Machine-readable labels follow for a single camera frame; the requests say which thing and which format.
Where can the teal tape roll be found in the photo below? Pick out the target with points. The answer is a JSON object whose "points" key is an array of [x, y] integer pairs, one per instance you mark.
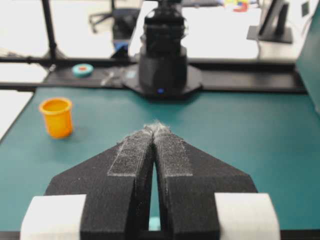
{"points": [[82, 70]]}

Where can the orange plastic cup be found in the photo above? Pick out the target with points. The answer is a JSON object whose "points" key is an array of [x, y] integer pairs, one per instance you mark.
{"points": [[57, 114]]}

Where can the black monitor stand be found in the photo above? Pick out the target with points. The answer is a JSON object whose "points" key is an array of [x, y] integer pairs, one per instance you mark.
{"points": [[272, 25]]}

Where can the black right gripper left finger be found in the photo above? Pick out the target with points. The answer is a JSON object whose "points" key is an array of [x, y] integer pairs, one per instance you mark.
{"points": [[106, 197]]}

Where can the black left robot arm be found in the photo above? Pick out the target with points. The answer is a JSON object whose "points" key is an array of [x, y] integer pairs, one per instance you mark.
{"points": [[163, 71]]}

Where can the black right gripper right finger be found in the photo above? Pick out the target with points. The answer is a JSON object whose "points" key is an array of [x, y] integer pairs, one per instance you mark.
{"points": [[204, 198]]}

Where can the black office chair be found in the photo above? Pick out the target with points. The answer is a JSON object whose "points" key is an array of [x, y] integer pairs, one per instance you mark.
{"points": [[124, 20]]}

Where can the black tripod stand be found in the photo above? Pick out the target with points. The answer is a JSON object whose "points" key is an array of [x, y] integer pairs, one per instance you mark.
{"points": [[53, 56]]}

